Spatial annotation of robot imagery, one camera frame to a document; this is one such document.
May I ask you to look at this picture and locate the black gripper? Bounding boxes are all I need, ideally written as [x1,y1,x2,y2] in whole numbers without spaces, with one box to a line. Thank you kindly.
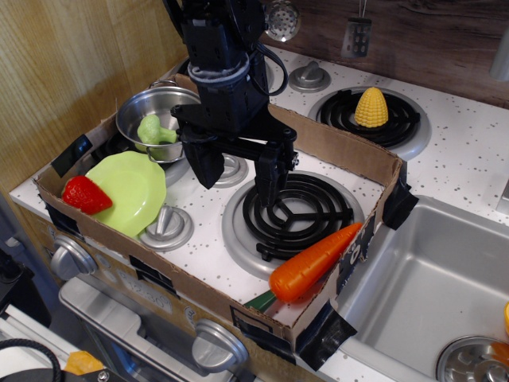
[172,73,298,207]

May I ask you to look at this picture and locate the green toy broccoli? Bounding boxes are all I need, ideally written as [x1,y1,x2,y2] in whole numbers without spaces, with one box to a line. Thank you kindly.
[137,115,177,145]

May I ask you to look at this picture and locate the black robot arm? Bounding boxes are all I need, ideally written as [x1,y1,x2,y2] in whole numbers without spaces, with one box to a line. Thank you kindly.
[164,1,297,207]

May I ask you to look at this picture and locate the centre silver stove knob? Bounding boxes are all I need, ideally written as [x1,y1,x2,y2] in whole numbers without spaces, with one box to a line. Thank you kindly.
[213,154,248,189]

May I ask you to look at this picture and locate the silver stove knob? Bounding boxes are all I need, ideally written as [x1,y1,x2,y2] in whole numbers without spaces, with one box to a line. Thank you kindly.
[213,154,248,189]
[289,61,332,93]
[139,205,194,251]

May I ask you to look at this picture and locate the front right black burner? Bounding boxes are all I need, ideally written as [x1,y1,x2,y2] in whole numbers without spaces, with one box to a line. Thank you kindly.
[222,171,364,280]

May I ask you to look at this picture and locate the front silver stove knob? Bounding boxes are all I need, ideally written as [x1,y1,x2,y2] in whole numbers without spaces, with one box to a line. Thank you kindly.
[139,205,194,251]

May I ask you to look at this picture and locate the small steel pot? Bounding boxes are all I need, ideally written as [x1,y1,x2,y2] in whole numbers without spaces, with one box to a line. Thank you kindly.
[115,80,200,164]

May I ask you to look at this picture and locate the light green plastic plate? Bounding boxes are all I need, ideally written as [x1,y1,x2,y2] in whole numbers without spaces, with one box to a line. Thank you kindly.
[86,151,166,237]

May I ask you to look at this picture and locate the back silver stove knob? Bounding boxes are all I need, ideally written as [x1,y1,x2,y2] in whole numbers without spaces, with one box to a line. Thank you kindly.
[289,61,332,93]

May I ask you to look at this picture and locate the back right black burner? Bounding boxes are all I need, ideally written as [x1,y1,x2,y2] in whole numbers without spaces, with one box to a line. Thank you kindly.
[309,87,432,161]

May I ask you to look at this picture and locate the orange toy carrot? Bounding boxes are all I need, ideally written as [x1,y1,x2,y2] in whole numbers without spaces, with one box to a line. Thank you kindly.
[268,223,363,302]

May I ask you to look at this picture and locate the yellow toy corn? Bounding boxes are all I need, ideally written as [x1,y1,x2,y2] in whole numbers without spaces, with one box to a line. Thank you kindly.
[354,87,389,128]

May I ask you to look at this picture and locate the hanging silver strainer ladle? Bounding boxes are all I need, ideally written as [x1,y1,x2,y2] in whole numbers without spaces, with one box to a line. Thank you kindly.
[264,1,301,42]

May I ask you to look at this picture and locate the red toy strawberry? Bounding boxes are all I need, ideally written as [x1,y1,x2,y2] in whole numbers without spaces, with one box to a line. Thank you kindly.
[61,176,113,215]

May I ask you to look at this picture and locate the black tape at left corner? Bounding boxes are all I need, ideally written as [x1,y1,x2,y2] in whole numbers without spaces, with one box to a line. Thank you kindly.
[51,134,93,177]

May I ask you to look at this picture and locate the black tape at corner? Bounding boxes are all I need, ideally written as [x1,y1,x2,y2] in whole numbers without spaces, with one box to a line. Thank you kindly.
[383,161,418,230]
[51,134,93,177]
[296,302,357,371]

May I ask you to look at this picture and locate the black tape at right corner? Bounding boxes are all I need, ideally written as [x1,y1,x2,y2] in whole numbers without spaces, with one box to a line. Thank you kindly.
[383,161,418,230]

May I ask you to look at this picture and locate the hanging silver slotted spatula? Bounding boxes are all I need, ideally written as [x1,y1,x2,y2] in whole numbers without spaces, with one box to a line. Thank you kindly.
[341,1,372,59]

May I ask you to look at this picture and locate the brown cardboard fence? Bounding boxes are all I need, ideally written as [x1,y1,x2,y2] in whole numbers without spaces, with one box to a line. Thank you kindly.
[35,105,403,356]

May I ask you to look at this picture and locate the right silver oven knob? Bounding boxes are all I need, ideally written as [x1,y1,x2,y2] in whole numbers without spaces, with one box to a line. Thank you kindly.
[192,319,249,373]

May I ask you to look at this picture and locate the silver oven knob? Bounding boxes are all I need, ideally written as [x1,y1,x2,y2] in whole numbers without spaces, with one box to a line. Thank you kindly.
[192,319,249,373]
[50,235,99,281]

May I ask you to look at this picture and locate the left silver oven knob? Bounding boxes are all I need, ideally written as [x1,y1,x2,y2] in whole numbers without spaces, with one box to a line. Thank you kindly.
[50,235,99,281]

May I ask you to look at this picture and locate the black tape at front corner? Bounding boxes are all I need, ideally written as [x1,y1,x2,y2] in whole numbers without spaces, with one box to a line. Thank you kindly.
[296,302,357,371]

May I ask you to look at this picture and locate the silver toy sink basin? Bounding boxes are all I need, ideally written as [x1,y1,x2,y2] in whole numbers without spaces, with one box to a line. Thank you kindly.
[337,197,508,381]

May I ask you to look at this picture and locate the orange object bottom left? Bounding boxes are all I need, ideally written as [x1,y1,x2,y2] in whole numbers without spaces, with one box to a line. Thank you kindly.
[64,350,104,376]

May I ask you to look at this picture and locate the silver bowl in sink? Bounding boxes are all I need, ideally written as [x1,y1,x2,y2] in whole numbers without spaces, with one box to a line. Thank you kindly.
[435,336,508,381]

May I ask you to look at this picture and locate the yellow object right edge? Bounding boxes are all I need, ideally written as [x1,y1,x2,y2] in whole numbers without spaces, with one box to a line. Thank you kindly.
[503,302,509,336]

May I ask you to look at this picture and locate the silver oven door handle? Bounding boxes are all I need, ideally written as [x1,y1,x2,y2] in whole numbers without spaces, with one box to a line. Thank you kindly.
[59,278,235,381]

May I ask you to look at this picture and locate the silver faucet post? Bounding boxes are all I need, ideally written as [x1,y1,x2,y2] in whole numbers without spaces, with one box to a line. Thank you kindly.
[489,29,509,82]

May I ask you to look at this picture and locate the black cable bottom left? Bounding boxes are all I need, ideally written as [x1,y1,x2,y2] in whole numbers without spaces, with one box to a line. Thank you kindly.
[0,337,63,382]

